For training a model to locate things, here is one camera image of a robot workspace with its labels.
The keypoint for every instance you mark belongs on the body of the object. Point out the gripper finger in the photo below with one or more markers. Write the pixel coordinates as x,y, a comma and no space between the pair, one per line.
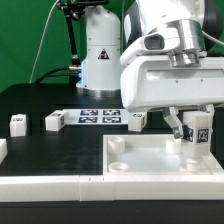
207,109
170,115

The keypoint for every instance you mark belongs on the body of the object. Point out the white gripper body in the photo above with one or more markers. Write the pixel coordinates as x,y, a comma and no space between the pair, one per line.
151,83

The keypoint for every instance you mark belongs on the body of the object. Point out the white square table top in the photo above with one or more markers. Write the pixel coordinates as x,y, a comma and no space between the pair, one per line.
147,155

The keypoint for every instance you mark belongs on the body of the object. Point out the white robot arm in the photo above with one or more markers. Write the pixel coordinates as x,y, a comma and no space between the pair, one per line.
147,17

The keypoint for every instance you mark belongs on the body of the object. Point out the white fiducial marker plate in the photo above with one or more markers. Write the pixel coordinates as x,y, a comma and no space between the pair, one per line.
97,117

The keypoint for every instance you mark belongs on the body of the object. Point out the white U-shaped obstacle fence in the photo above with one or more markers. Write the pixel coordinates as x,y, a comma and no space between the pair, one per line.
113,187

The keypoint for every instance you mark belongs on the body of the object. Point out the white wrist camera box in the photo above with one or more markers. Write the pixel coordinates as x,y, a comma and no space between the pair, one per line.
161,42

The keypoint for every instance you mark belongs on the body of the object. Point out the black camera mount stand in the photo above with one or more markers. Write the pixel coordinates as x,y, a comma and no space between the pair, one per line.
73,10

